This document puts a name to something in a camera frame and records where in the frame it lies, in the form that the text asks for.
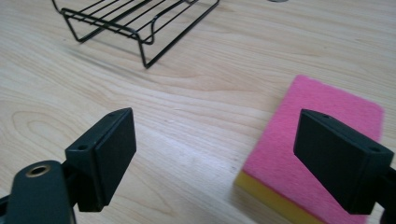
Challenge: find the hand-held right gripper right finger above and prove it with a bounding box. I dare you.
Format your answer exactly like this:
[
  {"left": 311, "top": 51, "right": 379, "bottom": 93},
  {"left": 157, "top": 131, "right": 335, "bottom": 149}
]
[{"left": 293, "top": 108, "right": 395, "bottom": 216}]

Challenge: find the pink and yellow sponge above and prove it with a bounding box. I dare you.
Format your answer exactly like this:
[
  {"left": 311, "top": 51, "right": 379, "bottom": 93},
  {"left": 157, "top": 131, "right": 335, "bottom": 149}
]
[{"left": 234, "top": 74, "right": 385, "bottom": 224}]

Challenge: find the black wire rack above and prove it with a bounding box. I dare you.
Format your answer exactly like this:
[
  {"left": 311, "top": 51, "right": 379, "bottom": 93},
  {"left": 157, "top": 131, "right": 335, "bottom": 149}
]
[{"left": 50, "top": 0, "right": 220, "bottom": 70}]

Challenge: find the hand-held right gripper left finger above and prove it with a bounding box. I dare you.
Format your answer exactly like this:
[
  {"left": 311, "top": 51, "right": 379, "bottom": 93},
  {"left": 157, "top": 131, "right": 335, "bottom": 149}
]
[{"left": 64, "top": 107, "right": 137, "bottom": 213}]

